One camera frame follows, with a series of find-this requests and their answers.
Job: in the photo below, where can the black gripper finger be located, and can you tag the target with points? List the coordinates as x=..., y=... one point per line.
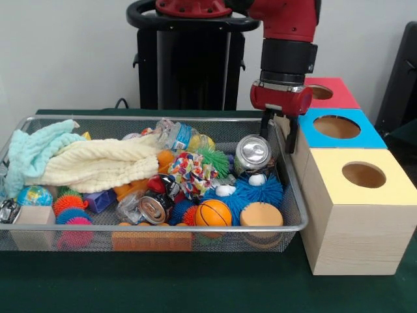
x=265, y=124
x=291, y=133

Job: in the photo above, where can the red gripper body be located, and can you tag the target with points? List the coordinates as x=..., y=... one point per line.
x=280, y=99

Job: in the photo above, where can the crushed clear water bottle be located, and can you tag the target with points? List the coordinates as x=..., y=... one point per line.
x=179, y=133

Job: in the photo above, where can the cream waffle cloth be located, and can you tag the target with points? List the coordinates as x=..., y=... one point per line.
x=94, y=163

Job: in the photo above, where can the mint green waffle cloth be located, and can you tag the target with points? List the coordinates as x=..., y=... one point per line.
x=32, y=146

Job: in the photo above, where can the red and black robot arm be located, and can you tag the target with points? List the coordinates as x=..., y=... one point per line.
x=286, y=55

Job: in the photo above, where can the shallow clear mesh bin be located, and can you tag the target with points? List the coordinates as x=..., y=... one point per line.
x=228, y=243

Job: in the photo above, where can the wooden box with three holes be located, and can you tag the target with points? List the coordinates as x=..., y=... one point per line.
x=358, y=241

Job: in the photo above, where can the crushed drink can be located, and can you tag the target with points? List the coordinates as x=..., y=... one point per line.
x=252, y=156

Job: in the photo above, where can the green spiky ball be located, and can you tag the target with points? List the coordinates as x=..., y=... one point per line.
x=215, y=161

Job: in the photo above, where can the blue fuzzy monster toy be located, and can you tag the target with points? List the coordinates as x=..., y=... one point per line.
x=257, y=194

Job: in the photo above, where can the tan round foam disc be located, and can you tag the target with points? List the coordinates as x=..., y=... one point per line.
x=260, y=213

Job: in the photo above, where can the orange toy basketball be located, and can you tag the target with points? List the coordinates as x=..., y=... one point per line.
x=213, y=212

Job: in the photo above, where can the dark green table cloth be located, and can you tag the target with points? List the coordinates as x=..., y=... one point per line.
x=405, y=140
x=195, y=287

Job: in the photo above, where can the black chair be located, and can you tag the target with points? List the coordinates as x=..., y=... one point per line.
x=400, y=81

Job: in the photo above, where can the black and red drink can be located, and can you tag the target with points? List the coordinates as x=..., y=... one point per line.
x=153, y=207

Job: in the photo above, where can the orange plastic building block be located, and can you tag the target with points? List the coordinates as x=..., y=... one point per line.
x=151, y=241

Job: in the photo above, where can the small globe ball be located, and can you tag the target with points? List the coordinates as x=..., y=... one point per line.
x=34, y=195

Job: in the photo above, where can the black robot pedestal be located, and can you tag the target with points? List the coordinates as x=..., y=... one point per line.
x=195, y=65

